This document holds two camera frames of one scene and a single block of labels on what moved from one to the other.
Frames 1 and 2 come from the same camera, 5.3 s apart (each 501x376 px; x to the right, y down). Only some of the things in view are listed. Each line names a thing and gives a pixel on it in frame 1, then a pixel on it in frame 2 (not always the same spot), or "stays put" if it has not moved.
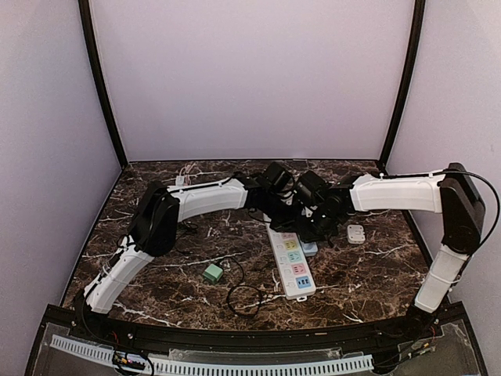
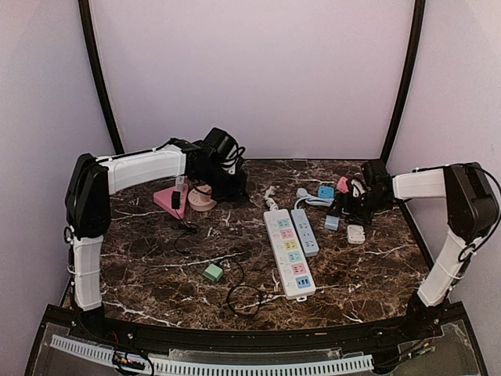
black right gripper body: x=321 y=226 to x=360 y=209
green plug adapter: x=213 y=272 stays put
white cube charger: x=355 y=233 stays put
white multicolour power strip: x=293 y=264 stays put
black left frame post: x=86 y=18 stays put
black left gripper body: x=282 y=218 to x=224 y=186
